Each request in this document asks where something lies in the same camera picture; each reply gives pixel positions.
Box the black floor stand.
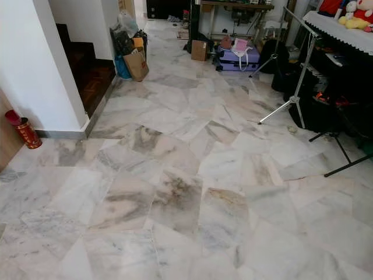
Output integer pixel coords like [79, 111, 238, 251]
[308, 129, 373, 178]

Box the brown wooden panel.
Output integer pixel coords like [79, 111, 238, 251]
[0, 90, 24, 171]

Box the red tin canister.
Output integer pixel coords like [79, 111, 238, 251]
[5, 110, 43, 150]

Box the dark wooden staircase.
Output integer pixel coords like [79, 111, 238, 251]
[56, 23, 117, 117]

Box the blue bag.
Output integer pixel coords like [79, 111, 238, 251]
[115, 55, 132, 80]

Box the brown paper bag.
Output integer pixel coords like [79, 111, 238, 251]
[123, 50, 150, 82]

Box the black fabric bag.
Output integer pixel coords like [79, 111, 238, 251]
[112, 29, 136, 58]

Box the clear plastic bag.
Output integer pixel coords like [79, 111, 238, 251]
[117, 10, 140, 39]

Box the black cabinet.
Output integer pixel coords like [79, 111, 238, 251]
[146, 0, 192, 20]

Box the small plain cardboard box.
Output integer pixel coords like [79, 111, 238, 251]
[191, 40, 209, 62]

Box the purple suitcase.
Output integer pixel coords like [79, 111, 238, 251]
[216, 45, 261, 72]

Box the pink white bag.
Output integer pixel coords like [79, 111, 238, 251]
[232, 38, 250, 56]

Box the wooden desk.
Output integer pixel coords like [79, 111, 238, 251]
[198, 0, 276, 40]

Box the black backpack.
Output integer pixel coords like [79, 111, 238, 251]
[259, 38, 290, 74]

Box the silver tripod stand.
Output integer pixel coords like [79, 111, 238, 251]
[248, 7, 321, 130]

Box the black equipment bag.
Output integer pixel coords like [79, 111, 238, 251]
[271, 54, 373, 136]

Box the keyboard with white cover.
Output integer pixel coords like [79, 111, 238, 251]
[302, 10, 373, 56]

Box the yellow plush toy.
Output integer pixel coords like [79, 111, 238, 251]
[341, 13, 373, 31]

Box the red white plush toy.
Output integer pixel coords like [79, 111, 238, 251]
[345, 0, 373, 21]

